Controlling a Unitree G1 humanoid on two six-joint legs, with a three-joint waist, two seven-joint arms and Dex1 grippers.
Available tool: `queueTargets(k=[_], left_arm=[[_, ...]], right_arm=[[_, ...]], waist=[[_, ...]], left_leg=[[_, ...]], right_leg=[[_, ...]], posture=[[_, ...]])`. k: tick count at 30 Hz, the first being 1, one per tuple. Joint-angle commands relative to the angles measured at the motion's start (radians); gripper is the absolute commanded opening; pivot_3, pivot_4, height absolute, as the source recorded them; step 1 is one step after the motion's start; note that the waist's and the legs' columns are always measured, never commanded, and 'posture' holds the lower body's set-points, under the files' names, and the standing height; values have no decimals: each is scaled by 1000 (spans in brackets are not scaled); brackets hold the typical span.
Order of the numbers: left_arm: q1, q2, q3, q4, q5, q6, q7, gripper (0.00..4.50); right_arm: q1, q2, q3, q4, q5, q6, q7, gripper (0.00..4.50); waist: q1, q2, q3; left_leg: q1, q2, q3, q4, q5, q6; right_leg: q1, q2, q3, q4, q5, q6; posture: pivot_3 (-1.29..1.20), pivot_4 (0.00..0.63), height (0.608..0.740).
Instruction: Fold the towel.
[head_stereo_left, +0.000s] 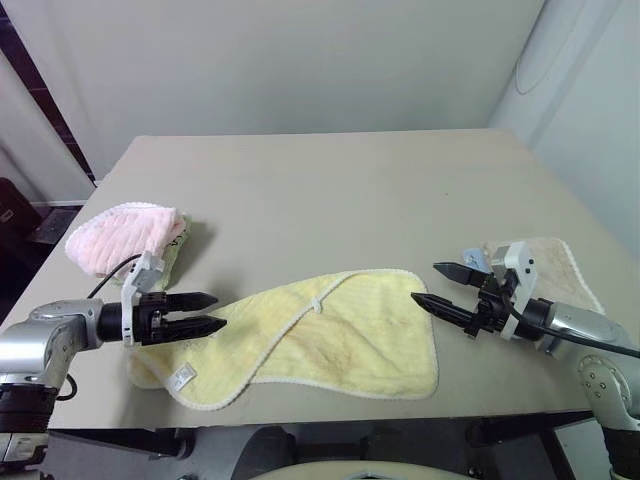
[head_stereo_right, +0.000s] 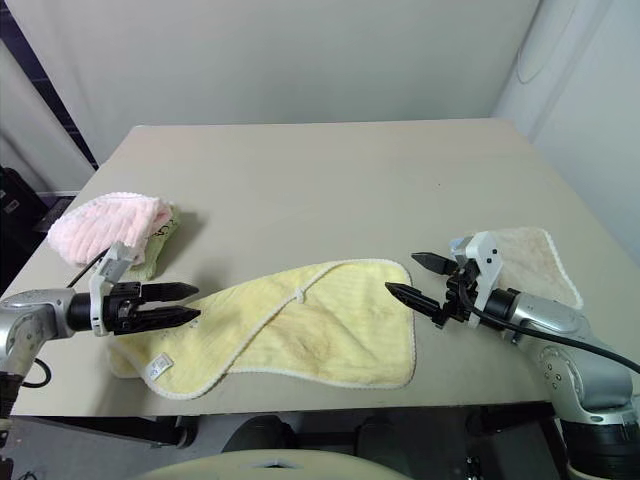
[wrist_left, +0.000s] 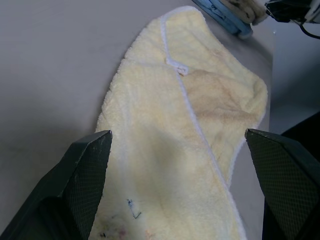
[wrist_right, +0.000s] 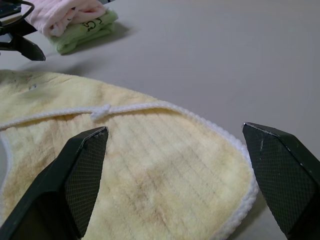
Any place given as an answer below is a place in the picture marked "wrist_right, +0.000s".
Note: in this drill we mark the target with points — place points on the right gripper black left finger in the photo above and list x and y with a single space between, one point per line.
50 195

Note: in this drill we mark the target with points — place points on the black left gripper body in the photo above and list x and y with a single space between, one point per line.
7 7

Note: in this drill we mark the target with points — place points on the yellow terry cloth bib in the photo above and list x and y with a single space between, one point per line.
162 180

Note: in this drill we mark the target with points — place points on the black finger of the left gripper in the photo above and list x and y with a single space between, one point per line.
28 48
22 28

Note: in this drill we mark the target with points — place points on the green cloth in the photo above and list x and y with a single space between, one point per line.
82 37

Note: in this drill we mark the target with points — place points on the pink cloth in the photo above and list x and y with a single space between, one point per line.
50 15

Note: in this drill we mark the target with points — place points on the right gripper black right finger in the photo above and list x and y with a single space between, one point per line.
287 175

